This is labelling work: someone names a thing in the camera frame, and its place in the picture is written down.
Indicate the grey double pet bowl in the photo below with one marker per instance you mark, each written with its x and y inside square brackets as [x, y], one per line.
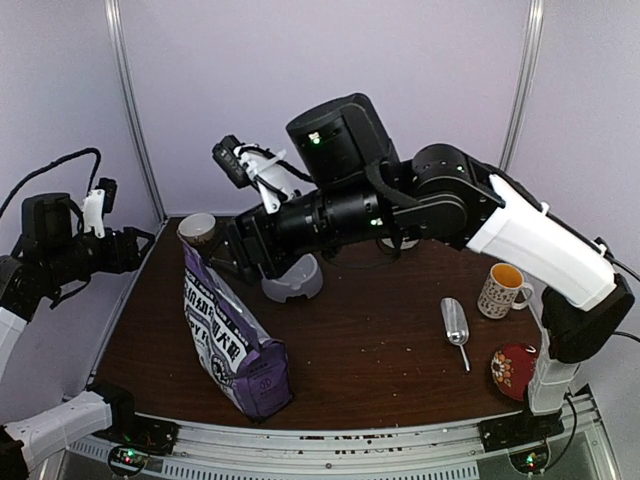
[303, 279]

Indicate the left aluminium frame post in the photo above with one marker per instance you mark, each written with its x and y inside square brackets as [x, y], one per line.
[132, 113]

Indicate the patterned mug yellow inside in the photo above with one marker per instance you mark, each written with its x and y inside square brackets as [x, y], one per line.
[504, 290]

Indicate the aluminium frame post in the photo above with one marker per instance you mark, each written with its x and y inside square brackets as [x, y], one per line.
[132, 113]
[531, 45]

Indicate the small white round bowl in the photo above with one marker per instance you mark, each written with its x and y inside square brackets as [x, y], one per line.
[197, 229]

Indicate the red floral plate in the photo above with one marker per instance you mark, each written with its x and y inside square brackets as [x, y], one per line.
[512, 367]

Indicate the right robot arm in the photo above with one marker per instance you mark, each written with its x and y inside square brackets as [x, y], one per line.
[353, 187]

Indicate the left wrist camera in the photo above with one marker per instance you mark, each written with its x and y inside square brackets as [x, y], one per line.
[98, 202]

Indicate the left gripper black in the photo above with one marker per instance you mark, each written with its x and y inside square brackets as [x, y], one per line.
[125, 240]

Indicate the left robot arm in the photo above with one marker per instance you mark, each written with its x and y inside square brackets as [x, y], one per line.
[61, 243]

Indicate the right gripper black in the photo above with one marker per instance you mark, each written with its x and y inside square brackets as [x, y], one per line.
[274, 259]

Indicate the right aluminium frame post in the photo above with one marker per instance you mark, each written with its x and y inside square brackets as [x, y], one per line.
[531, 45]

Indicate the purple puppy food bag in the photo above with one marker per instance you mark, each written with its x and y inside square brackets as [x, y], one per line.
[248, 365]

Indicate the metal food scoop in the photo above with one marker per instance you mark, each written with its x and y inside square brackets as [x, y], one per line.
[456, 327]

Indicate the aluminium front rail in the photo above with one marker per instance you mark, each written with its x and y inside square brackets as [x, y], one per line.
[452, 450]

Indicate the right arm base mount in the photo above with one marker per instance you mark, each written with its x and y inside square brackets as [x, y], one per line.
[525, 437]

